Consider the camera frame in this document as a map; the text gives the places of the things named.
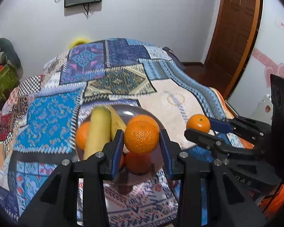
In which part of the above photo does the grey green plush toy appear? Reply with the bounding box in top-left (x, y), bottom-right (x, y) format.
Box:
top-left (0, 38), bottom-right (21, 69)

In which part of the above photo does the white sticker covered cabinet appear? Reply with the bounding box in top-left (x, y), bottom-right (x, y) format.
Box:
top-left (249, 94), bottom-right (273, 124)

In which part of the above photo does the brown wooden door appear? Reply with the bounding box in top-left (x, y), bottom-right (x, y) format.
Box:
top-left (205, 0), bottom-right (262, 98)

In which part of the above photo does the small orange tangerine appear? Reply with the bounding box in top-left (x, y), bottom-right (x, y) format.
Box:
top-left (186, 114), bottom-right (211, 134)

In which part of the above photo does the yellow corn cob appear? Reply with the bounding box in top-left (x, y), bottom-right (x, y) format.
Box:
top-left (83, 106), bottom-right (111, 160)
top-left (107, 106), bottom-right (127, 140)

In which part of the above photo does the patchwork patterned bedspread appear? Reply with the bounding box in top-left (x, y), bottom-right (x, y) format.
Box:
top-left (0, 38), bottom-right (232, 224)

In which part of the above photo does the dark brown round plate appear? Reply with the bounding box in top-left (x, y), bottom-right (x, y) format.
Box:
top-left (75, 104), bottom-right (168, 187)

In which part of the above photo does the large orange right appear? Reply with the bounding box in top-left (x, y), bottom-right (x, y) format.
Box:
top-left (127, 114), bottom-right (160, 131)

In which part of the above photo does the dark purple passion fruit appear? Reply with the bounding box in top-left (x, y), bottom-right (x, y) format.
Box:
top-left (168, 180), bottom-right (179, 189)

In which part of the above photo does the large orange left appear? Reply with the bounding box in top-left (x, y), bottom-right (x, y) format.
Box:
top-left (75, 121), bottom-right (90, 151)

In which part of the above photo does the yellow plush toy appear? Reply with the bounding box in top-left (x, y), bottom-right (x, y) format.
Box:
top-left (69, 37), bottom-right (91, 49)

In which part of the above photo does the large orange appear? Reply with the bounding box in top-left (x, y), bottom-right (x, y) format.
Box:
top-left (127, 114), bottom-right (160, 131)
top-left (75, 121), bottom-right (90, 151)

